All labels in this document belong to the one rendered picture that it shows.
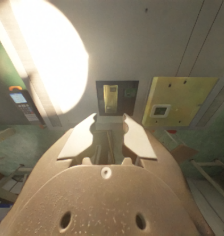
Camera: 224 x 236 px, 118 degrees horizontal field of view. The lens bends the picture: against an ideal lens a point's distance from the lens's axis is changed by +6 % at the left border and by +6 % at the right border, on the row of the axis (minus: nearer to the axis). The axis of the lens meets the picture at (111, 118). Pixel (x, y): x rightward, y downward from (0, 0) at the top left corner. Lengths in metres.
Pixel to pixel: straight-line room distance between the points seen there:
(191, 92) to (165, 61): 0.12
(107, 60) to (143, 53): 0.10
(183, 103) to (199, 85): 0.05
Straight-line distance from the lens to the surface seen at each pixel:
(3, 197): 2.78
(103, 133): 1.07
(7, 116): 0.73
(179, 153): 1.51
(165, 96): 0.26
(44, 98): 0.34
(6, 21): 0.37
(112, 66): 0.25
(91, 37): 0.27
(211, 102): 0.45
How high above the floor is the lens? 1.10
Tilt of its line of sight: 61 degrees down
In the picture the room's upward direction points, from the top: 180 degrees counter-clockwise
